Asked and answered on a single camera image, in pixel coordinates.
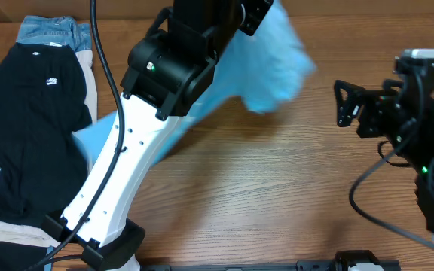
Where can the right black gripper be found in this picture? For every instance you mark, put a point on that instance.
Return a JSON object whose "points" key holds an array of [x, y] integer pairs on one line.
{"points": [[376, 102]]}

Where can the light blue printed t-shirt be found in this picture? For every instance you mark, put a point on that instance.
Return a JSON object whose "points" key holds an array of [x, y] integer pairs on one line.
{"points": [[266, 70]]}

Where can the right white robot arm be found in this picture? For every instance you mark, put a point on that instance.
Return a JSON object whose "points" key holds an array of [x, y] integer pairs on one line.
{"points": [[417, 148]]}

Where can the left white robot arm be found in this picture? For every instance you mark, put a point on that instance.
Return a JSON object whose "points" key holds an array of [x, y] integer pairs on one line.
{"points": [[168, 70]]}

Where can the blue denim jeans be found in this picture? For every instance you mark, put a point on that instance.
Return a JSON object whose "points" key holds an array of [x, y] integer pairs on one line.
{"points": [[57, 31]]}

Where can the black t-shirt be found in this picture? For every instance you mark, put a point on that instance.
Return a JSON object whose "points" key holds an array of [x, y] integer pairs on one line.
{"points": [[42, 93]]}

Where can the dark garment with blue trim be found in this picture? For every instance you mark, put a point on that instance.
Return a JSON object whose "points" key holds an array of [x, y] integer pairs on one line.
{"points": [[15, 257]]}

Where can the beige garment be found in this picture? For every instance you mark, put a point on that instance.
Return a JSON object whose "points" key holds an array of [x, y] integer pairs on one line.
{"points": [[28, 235]]}

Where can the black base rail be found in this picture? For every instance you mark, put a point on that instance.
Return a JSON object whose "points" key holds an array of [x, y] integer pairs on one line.
{"points": [[343, 261]]}

